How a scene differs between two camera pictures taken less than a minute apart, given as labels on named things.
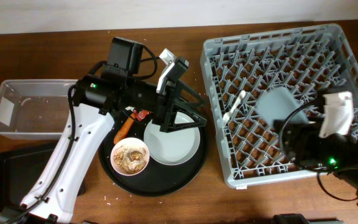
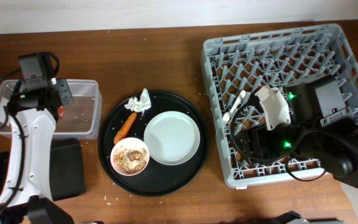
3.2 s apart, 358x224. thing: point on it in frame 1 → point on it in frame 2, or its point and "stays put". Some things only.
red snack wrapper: (140, 115) → (60, 111)
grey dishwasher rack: (241, 70) stays put
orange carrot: (123, 129) stays put
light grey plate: (174, 147) stays put
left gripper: (165, 117) → (66, 84)
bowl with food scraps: (130, 156) stays put
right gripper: (300, 136) → (258, 139)
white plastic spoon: (225, 116) stays put
